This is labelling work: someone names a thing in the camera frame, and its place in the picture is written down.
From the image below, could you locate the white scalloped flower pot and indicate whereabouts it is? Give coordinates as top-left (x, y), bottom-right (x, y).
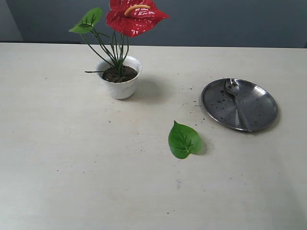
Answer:
top-left (96, 56), bottom-right (142, 100)

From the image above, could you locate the artificial red flower stem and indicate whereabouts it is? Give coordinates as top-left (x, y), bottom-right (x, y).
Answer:
top-left (69, 0), bottom-right (169, 73)

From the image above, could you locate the round stainless steel plate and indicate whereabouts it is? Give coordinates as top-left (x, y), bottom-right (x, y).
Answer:
top-left (201, 78), bottom-right (279, 132)

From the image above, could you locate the stainless steel spork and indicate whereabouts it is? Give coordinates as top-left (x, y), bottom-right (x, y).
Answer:
top-left (225, 78), bottom-right (252, 132)

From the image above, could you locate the dark soil in pot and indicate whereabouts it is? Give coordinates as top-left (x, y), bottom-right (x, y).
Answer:
top-left (102, 66), bottom-right (138, 83)

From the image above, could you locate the fallen green leaf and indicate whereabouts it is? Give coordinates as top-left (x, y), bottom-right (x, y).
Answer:
top-left (168, 121), bottom-right (202, 159)

